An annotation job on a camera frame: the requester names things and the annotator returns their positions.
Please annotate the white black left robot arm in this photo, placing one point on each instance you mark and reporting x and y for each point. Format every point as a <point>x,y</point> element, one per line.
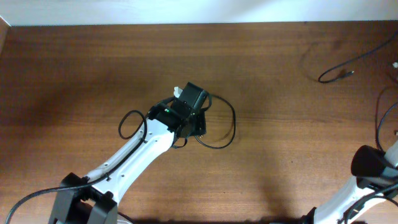
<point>95,197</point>

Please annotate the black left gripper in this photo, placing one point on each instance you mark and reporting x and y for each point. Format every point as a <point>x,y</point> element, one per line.
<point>201,126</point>

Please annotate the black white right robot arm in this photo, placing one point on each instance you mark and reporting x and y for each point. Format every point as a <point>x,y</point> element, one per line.
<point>373,181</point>

